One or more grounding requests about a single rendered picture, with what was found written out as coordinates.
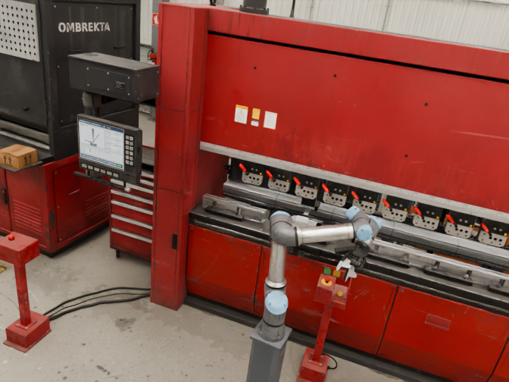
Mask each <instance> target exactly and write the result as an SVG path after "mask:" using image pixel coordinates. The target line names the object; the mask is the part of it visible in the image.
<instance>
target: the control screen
mask: <svg viewBox="0 0 509 382"><path fill-rule="evenodd" d="M79 132H80V157H83V158H88V159H90V160H93V161H97V162H100V163H103V164H107V165H110V166H113V167H116V168H120V169H123V130H119V129H116V128H113V127H108V126H105V125H102V124H97V123H93V122H91V121H85V120H82V119H79ZM88 149H92V152H88Z"/></svg>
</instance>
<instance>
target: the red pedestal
mask: <svg viewBox="0 0 509 382"><path fill-rule="evenodd" d="M39 255H40V254H39V240H37V239H34V238H32V237H29V236H25V235H23V234H20V233H16V232H13V233H10V234H9V235H7V236H5V237H3V238H1V239H0V260H2V261H6V262H8V263H11V264H13V265H14V274H15V280H16V287H17V298H18V305H19V312H20V318H19V319H17V320H16V321H15V322H14V323H13V324H11V325H10V326H8V327H7V328H5V331H6V337H7V339H6V340H5V341H4V342H3V344H5V345H6V346H10V347H11V348H14V349H16V350H19V351H21V352H24V353H25V352H27V351H29V350H30V349H31V348H32V347H33V346H35V345H36V344H37V343H38V342H39V341H40V340H41V339H42V338H43V337H45V336H46V335H47V334H48V333H50V332H51V331H52V329H50V322H49V317H47V316H44V315H41V314H40V313H37V312H34V311H31V310H30V302H29V295H28V288H27V275H26V268H25V264H26V263H28V262H30V261H32V260H33V259H34V258H36V257H38V256H39Z"/></svg>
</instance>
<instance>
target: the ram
mask: <svg viewBox="0 0 509 382"><path fill-rule="evenodd" d="M236 105H241V106H245V107H248V113H247V120H246V124H244V123H240V122H237V121H235V116H236ZM253 108H256V109H260V115H259V120H258V119H254V118H252V113H253ZM265 111H270V112H274V113H277V119H276V129H275V130H273V129H270V128H266V127H264V116H265ZM251 120H253V121H258V126H255V125H251ZM201 141H202V142H207V143H210V144H214V145H218V146H223V147H227V148H231V149H236V150H239V151H243V152H249V153H252V154H256V155H262V156H265V157H269V158H275V159H278V160H282V161H287V162H291V163H294V164H300V165H304V166H307V167H311V168H316V169H320V170H324V171H329V172H333V173H337V174H342V175H345V176H350V177H355V178H358V179H362V180H368V181H371V182H374V183H381V184H384V185H387V186H393V187H397V188H400V189H406V190H410V191H413V192H417V193H422V194H426V195H429V196H435V197H439V198H442V199H448V200H451V201H455V202H461V203H464V204H468V205H474V206H477V207H480V208H487V209H490V210H493V211H499V212H503V213H506V214H509V82H504V81H499V80H490V79H486V78H481V77H472V76H467V75H463V74H453V73H449V72H444V71H439V70H430V69H426V68H421V67H412V66H407V65H403V64H394V63H389V62H384V61H376V60H370V59H366V58H357V57H352V56H347V55H339V54H334V53H329V52H321V51H316V50H311V49H303V48H298V47H293V46H287V45H279V44H274V43H269V42H261V41H256V40H251V39H243V38H238V37H233V36H225V35H220V34H215V33H212V34H208V48H207V59H206V69H205V89H204V100H203V110H202V121H201ZM201 141H200V142H201ZM200 149H202V150H205V151H209V152H214V153H218V154H221V155H227V156H230V157H234V158H240V159H243V160H246V161H252V162H255V163H258V164H265V165H268V166H271V167H275V168H280V169H284V170H288V171H293V172H296V173H300V174H306V175H309V176H312V177H318V178H321V179H325V180H331V181H334V182H337V183H343V184H347V185H350V186H356V187H359V188H362V189H368V190H372V191H375V192H378V193H384V194H387V195H391V196H397V197H400V198H403V199H410V200H413V201H416V202H422V203H425V204H428V205H434V206H438V207H441V208H447V209H450V210H454V211H459V212H463V213H466V214H471V215H476V216H479V217H482V218H488V219H491V220H494V221H500V222H504V223H507V224H509V219H507V218H501V217H498V216H494V215H490V214H485V213H482V212H478V211H472V210H469V209H465V208H459V207H456V206H453V205H447V204H444V203H440V202H434V201H431V200H428V199H421V198H418V197H415V196H409V195H405V194H402V193H397V192H393V191H389V190H386V189H380V188H377V187H373V186H368V185H364V184H361V183H355V182H351V181H348V180H342V179H339V178H335V177H330V176H326V175H322V174H317V173H314V172H310V171H304V170H301V169H297V168H291V167H288V166H285V165H281V164H275V163H272V162H268V161H263V160H260V159H256V158H250V157H247V156H244V155H237V154H234V153H231V152H225V151H221V150H218V149H212V148H208V147H205V146H200Z"/></svg>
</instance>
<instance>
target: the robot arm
mask: <svg viewBox="0 0 509 382"><path fill-rule="evenodd" d="M345 216H346V217H347V219H349V220H350V221H351V223H349V224H334V225H326V226H319V227H304V228H299V227H293V226H292V218H291V216H290V215H289V214H288V213H287V212H284V211H277V212H275V213H273V214H272V215H271V216H270V220H269V222H270V230H269V239H270V240H271V248H270V267H269V276H268V277H267V278H266V280H265V284H264V316H263V319H262V320H261V322H260V324H259V325H258V335H259V336H260V337H261V338H262V339H263V340H266V341H267V342H272V343H276V342H279V341H281V340H283V339H284V337H285V335H286V328H285V324H284V321H285V317H286V310H287V308H288V299H287V297H286V279H285V278H284V275H285V267H286V252H287V246H300V245H301V244H302V243H316V242H324V241H332V240H347V239H354V238H357V239H356V242H355V245H356V246H357V247H356V246H346V247H339V248H335V253H336V255H344V256H343V257H342V259H341V261H340V262H339V264H338V265H337V267H336V270H339V269H340V268H341V267H344V268H346V271H345V275H344V281H346V280H347V279H348V277H356V276H357V275H356V273H355V272H354V268H357V269H358V268H359V269H361V270H362V269H363V267H364V266H365V264H366V262H367V261H366V257H367V255H368V253H369V252H371V249H370V245H371V244H372V242H373V240H374V239H375V237H376V235H377V234H378V232H379V230H380V228H381V226H382V225H383V223H382V221H381V220H380V219H379V218H377V217H374V216H370V217H368V216H367V215H366V214H365V213H363V212H362V210H360V209H359V208H357V207H356V206H352V207H350V209H349V210H347V212H346V215H345ZM362 266H363V267H362Z"/></svg>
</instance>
